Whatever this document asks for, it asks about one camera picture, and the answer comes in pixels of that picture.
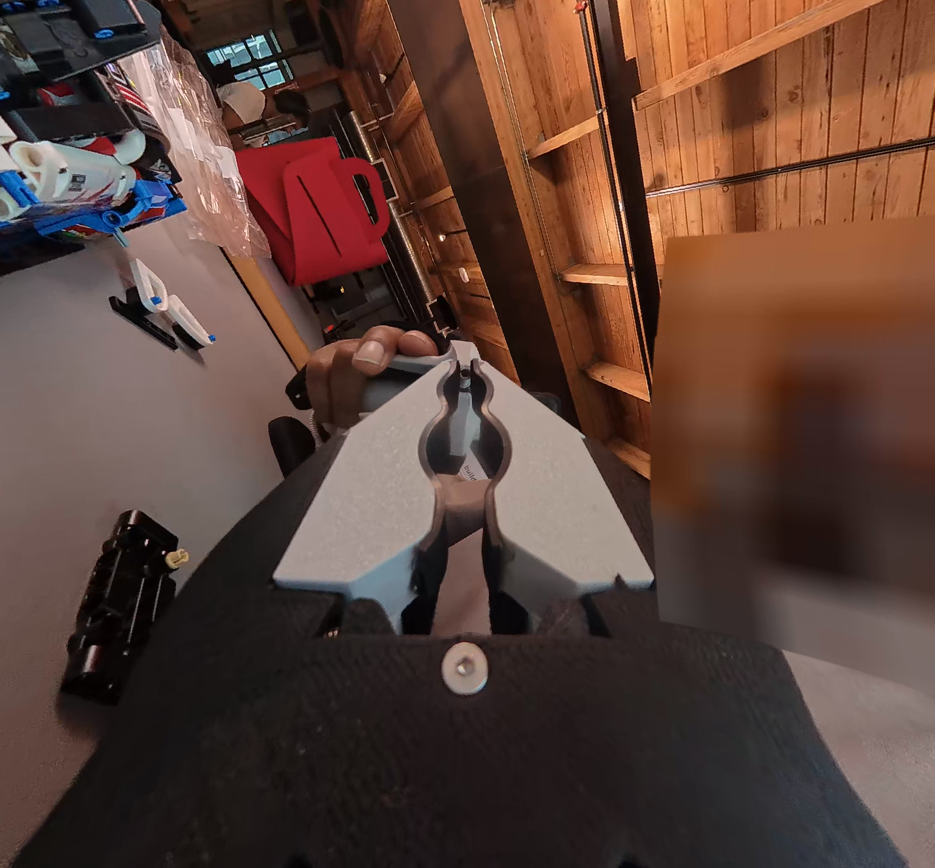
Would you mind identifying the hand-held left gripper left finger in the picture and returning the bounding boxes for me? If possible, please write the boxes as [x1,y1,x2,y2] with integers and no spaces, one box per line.
[272,361,456,635]

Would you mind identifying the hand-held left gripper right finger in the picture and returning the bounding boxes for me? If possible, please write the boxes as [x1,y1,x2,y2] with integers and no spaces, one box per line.
[470,359,655,629]

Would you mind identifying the white curved brick panel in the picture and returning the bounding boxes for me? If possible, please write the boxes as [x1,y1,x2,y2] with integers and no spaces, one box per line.
[129,258,171,315]
[168,294,218,352]

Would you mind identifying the black brick assembly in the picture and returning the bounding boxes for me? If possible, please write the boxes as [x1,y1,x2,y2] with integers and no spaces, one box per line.
[59,509,181,706]

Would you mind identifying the toy brick race car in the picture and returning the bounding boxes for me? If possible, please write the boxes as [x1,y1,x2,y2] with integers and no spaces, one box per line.
[0,0,188,277]

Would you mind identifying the grey desk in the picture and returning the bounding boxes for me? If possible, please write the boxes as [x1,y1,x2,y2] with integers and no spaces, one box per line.
[0,211,935,854]

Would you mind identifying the person's right hand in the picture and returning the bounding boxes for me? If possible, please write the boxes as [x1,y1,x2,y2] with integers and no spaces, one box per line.
[303,325,441,432]

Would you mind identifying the red felt bag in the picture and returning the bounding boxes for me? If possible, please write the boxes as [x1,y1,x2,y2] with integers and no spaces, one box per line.
[234,135,390,288]

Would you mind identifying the dark brick beam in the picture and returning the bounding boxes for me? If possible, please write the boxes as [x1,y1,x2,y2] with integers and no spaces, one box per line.
[109,294,179,351]

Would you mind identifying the pile of clear plastic bags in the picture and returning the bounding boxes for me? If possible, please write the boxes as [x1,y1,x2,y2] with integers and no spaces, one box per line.
[117,24,273,260]

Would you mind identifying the black metal beam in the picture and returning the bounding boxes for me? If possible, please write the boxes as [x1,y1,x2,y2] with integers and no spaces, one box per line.
[584,0,663,388]

